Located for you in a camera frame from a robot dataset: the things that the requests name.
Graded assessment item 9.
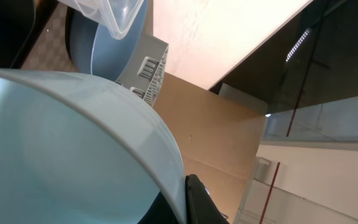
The black tray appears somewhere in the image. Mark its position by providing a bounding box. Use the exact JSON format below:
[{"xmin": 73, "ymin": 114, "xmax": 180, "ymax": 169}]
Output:
[{"xmin": 0, "ymin": 0, "xmax": 58, "ymax": 68}]

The dark blue plate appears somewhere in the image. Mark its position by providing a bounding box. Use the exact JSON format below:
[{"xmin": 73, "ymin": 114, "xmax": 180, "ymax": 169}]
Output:
[{"xmin": 65, "ymin": 1, "xmax": 148, "ymax": 82}]

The brown serving tray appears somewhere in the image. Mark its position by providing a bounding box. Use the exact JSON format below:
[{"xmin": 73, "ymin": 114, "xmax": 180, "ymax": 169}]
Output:
[{"xmin": 21, "ymin": 3, "xmax": 77, "ymax": 72}]

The light blue bowl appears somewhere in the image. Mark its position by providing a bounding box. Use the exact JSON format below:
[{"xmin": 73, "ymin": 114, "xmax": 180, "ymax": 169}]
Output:
[{"xmin": 0, "ymin": 68, "xmax": 186, "ymax": 223}]

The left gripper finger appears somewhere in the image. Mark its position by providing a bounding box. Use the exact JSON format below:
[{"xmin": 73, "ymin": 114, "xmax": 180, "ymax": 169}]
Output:
[{"xmin": 185, "ymin": 174, "xmax": 229, "ymax": 224}]

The clear plastic bin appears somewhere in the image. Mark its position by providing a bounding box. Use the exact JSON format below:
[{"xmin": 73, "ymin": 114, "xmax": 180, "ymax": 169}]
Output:
[{"xmin": 59, "ymin": 0, "xmax": 146, "ymax": 40}]

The grey dishwasher rack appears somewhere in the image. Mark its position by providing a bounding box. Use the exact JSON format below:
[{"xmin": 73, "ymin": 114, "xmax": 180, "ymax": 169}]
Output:
[{"xmin": 116, "ymin": 35, "xmax": 169, "ymax": 106}]

